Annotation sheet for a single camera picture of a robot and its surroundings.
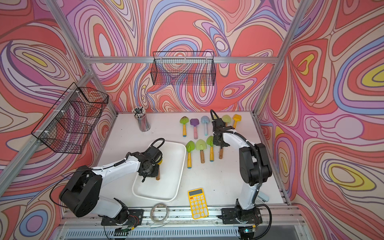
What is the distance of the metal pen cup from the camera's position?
3.21 feet

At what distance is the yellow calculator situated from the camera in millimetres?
750

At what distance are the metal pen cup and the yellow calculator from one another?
55 centimetres
